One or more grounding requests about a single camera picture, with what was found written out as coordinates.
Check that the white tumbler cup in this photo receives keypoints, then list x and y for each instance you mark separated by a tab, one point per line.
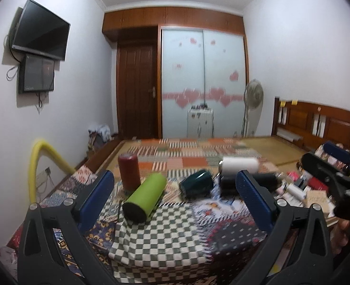
229	166

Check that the clothes pile in corner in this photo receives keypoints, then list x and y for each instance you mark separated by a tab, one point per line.
99	135

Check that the patchwork quilt cloth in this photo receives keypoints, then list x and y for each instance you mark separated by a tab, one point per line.
180	241

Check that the wall power socket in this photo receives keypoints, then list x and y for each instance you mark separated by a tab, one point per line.
42	177

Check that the striped patchwork bed cover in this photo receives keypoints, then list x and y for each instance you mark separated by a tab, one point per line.
179	158

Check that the dark green mug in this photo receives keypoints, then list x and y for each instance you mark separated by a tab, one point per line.
197	184

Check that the wooden bed headboard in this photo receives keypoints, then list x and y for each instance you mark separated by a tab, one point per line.
308	125

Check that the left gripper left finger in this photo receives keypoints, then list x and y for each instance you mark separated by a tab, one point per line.
40	260

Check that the brown cardboard box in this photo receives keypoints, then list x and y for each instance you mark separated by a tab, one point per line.
318	197

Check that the black wall television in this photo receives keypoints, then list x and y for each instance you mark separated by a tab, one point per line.
41	32

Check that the white small cabinet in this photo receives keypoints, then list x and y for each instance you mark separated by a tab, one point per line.
200	122

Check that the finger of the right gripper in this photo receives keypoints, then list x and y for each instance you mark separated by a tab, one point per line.
335	151
323	171

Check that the small wall monitor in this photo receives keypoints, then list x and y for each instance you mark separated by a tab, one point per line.
35	75

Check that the yellow foam tube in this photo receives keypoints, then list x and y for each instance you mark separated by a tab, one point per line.
43	152

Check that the green tumbler cup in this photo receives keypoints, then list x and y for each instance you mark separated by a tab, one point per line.
141	203

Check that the brown wooden door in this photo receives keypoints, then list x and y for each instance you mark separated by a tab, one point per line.
136	80

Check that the red tumbler cup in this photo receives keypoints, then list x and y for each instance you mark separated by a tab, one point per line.
129	171

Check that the person right hand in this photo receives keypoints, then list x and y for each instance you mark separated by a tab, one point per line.
339	235

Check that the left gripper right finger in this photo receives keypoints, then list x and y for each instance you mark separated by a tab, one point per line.
297	247

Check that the white standing fan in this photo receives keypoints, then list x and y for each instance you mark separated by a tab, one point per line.
253	101

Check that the sliding wardrobe with hearts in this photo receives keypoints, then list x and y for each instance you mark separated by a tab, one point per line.
202	58

